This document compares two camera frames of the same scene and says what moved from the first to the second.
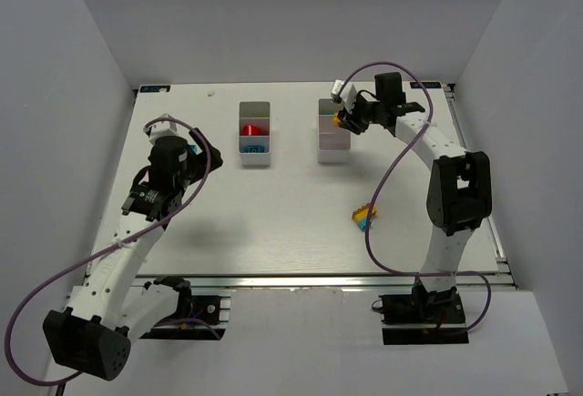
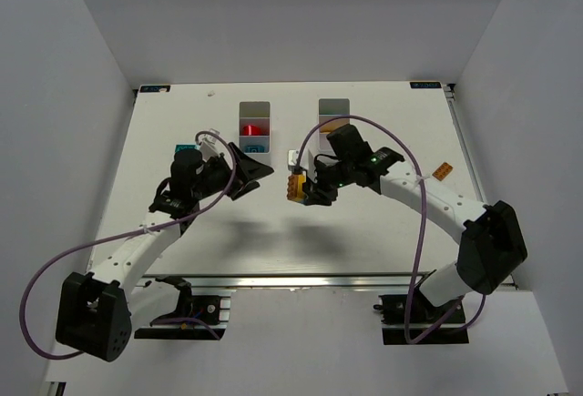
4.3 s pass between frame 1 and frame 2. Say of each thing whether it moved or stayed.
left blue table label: stayed
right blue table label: stayed
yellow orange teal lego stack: moved
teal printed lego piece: stayed
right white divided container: stayed
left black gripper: moved
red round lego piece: stayed
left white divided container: stayed
